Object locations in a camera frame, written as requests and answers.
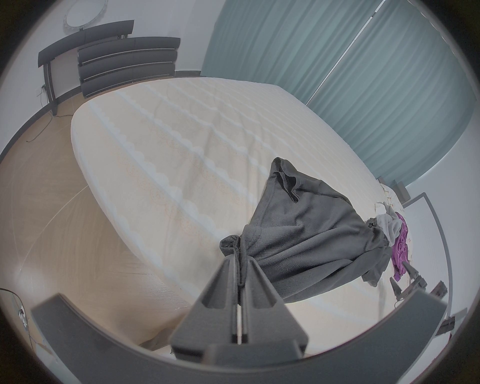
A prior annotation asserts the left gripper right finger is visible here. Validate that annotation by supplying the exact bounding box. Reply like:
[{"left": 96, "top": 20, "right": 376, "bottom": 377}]
[{"left": 241, "top": 259, "right": 308, "bottom": 355}]

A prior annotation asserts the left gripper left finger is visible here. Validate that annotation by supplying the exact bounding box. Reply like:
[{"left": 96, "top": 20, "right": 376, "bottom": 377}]
[{"left": 170, "top": 257, "right": 239, "bottom": 357}]

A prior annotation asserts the black T-shirt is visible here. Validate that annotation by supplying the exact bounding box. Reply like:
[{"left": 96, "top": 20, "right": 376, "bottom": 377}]
[{"left": 219, "top": 157, "right": 392, "bottom": 302}]

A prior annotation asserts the purple satin garment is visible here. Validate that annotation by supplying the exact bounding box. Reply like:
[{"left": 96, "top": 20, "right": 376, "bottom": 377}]
[{"left": 392, "top": 212, "right": 412, "bottom": 282}]

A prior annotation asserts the grey garment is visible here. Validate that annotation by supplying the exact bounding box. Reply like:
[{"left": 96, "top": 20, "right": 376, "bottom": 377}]
[{"left": 377, "top": 210, "right": 402, "bottom": 248}]

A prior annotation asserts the grey bedside table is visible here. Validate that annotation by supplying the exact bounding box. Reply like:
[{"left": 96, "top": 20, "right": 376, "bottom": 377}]
[{"left": 392, "top": 182, "right": 411, "bottom": 202}]

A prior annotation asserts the white printed pillow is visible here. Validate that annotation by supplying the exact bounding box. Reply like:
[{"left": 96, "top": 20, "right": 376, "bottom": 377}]
[{"left": 377, "top": 179, "right": 398, "bottom": 216}]

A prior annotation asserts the bed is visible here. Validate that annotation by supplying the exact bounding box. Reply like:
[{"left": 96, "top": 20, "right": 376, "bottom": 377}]
[{"left": 70, "top": 77, "right": 449, "bottom": 351}]

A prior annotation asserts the blue-green curtain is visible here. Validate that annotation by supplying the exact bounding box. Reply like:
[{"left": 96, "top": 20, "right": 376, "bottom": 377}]
[
  {"left": 307, "top": 0, "right": 476, "bottom": 185},
  {"left": 200, "top": 0, "right": 387, "bottom": 106}
]

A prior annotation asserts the round white mirror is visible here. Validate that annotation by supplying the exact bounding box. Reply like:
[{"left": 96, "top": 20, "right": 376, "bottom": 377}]
[{"left": 64, "top": 0, "right": 110, "bottom": 30}]

